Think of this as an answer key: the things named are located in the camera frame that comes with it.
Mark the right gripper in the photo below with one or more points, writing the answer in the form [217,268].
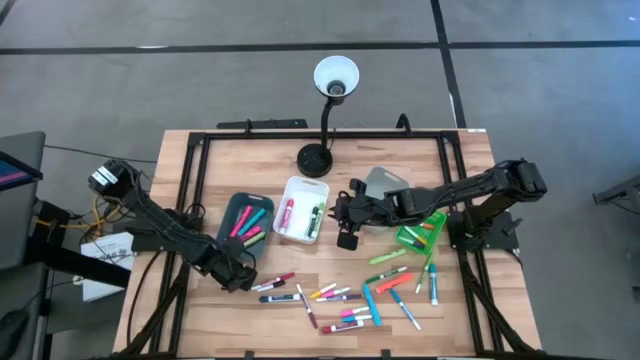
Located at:
[372,210]

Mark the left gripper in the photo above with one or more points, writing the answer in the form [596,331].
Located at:
[232,272]

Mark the green cap white marker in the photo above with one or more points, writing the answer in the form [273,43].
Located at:
[320,218]

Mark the black cap white marker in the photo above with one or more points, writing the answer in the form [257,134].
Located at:
[272,285]

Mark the green Expo marker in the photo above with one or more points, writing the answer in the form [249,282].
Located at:
[312,221]
[385,274]

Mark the red cap thin marker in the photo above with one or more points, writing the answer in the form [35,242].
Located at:
[280,278]

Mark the dark blue Expo marker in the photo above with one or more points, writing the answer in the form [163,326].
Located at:
[280,298]

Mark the white plastic bin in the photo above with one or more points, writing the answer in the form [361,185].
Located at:
[300,210]

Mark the light green highlighter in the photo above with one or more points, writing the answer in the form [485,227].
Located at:
[255,239]
[387,256]

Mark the pink highlighter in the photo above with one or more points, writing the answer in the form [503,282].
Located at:
[251,233]
[241,221]

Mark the red Expo marker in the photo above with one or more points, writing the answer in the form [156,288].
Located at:
[287,216]
[343,327]

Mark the grey plastic bin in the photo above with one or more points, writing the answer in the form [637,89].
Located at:
[387,177]

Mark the teal highlighter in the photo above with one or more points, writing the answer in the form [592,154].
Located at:
[252,222]

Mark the magenta thin marker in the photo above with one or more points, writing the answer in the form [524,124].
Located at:
[307,307]

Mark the purple cap thin marker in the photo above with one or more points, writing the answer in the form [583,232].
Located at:
[411,242]

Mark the teal plastic bin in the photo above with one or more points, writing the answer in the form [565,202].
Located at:
[227,210]

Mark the yellow cap thin marker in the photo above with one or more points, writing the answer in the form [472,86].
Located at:
[322,290]

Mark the yellow-orange thin marker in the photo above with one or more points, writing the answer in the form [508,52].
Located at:
[416,235]

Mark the pink cap thin marker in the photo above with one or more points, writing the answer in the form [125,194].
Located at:
[336,292]
[356,311]

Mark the orange cap thin marker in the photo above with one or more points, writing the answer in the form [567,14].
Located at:
[426,226]

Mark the purple label white marker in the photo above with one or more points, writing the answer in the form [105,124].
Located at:
[340,298]

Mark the orange highlighter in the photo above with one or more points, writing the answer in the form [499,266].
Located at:
[395,282]

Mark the green mesh basket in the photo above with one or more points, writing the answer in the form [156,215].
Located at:
[437,220]

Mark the light blue Sharpie highlighter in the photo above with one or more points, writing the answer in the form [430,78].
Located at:
[372,305]

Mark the light green thin marker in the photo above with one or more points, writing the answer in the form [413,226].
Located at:
[424,272]

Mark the light blue cap thin marker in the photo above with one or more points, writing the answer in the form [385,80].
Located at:
[358,318]

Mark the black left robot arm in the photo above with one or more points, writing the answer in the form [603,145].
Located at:
[160,230]

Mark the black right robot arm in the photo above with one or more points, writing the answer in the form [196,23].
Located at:
[450,192]

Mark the teal Expo marker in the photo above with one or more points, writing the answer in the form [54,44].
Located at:
[433,285]

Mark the black power strip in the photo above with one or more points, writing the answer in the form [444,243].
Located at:
[262,123]

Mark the white paper sheets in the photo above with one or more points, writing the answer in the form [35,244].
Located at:
[117,242]

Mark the white sticker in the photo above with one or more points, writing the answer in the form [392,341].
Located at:
[477,130]

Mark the black stand beam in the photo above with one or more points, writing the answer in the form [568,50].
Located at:
[85,264]

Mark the grey side desk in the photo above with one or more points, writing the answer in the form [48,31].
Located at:
[20,220]

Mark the black computer mouse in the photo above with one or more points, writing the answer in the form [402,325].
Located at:
[11,330]

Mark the laptop with lit screen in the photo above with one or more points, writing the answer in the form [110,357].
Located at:
[15,172]

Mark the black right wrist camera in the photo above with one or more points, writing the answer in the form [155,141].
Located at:
[347,241]

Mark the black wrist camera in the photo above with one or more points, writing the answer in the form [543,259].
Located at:
[231,246]
[347,241]

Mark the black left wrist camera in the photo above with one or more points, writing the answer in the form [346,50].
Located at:
[231,246]

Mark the black frame bracket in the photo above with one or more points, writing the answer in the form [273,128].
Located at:
[385,354]
[248,355]

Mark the black aluminium table frame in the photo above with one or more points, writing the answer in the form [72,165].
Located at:
[325,135]

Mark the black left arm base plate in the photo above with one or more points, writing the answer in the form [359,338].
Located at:
[150,244]

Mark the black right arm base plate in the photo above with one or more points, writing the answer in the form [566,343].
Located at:
[505,237]

